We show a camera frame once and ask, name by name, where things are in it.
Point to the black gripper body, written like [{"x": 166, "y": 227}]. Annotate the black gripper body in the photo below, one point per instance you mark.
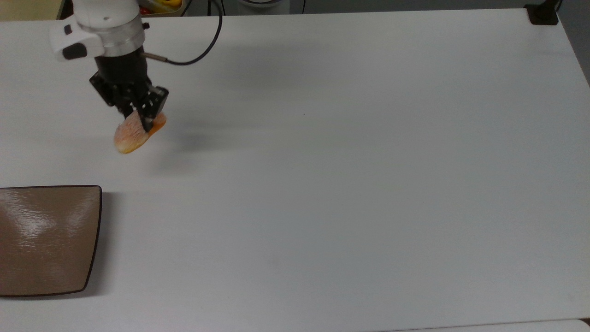
[{"x": 122, "y": 76}]

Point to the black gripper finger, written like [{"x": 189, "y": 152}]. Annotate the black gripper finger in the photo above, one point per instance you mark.
[
  {"x": 126, "y": 110},
  {"x": 153, "y": 106}
]

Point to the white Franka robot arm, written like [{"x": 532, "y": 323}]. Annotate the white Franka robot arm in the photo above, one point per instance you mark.
[{"x": 110, "y": 23}]

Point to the square brown ceramic plate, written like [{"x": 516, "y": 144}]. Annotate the square brown ceramic plate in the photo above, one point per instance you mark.
[{"x": 46, "y": 240}]

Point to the red toy food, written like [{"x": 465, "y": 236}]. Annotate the red toy food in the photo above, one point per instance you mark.
[{"x": 144, "y": 11}]

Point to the yellow toy food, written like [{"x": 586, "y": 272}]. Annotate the yellow toy food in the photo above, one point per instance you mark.
[{"x": 166, "y": 4}]

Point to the black table clamp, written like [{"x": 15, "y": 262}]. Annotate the black table clamp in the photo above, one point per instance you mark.
[{"x": 544, "y": 16}]

